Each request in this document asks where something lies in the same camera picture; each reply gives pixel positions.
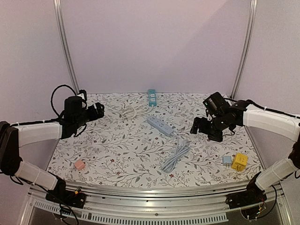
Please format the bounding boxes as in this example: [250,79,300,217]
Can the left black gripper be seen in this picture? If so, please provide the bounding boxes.
[74,102,104,129]

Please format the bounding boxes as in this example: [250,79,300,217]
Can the grey-blue cord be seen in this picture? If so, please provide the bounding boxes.
[160,137,191,173]

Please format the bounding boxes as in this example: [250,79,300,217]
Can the light blue plug adapter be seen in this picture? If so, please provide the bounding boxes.
[222,156,232,167]

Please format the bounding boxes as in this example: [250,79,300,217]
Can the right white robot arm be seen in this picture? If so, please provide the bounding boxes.
[190,92,300,204]

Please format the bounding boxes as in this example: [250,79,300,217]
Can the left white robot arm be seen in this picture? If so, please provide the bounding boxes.
[0,96,105,203]

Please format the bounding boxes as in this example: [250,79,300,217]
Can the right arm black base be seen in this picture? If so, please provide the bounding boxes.
[225,188,267,220]

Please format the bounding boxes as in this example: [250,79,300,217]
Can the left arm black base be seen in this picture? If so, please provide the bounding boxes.
[45,186,86,209]

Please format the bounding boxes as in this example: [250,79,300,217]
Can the pink plug adapter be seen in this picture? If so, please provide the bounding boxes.
[74,160,85,171]

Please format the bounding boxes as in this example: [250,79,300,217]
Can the yellow cube socket adapter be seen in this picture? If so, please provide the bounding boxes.
[231,153,248,172]

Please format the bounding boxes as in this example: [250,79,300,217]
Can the floral table cloth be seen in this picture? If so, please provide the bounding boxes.
[47,93,263,189]

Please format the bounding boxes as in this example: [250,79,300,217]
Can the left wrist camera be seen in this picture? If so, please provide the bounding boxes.
[77,90,87,101]

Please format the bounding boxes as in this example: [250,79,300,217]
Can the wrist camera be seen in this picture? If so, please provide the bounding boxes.
[203,92,227,116]
[77,90,87,101]

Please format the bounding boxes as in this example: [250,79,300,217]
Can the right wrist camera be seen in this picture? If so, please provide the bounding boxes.
[203,92,227,116]

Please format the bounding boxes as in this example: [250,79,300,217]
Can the white coiled cord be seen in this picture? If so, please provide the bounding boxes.
[120,104,155,119]

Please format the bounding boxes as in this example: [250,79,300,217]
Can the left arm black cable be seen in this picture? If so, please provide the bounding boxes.
[50,84,78,118]

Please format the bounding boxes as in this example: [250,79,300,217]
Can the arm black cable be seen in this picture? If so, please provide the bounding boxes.
[50,84,78,118]
[246,99,300,119]

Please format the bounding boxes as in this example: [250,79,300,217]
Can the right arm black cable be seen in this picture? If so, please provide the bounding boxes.
[246,99,300,119]

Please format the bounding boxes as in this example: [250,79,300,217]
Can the aluminium front rail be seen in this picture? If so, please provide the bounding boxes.
[18,180,293,225]

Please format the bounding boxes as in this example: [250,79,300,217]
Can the left aluminium corner post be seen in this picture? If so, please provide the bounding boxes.
[53,0,80,92]

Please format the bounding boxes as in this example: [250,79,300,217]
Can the aluminium corner post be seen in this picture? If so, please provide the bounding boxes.
[53,0,80,92]
[230,0,258,98]

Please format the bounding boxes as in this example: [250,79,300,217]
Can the right aluminium corner post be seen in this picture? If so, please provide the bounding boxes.
[230,0,258,98]

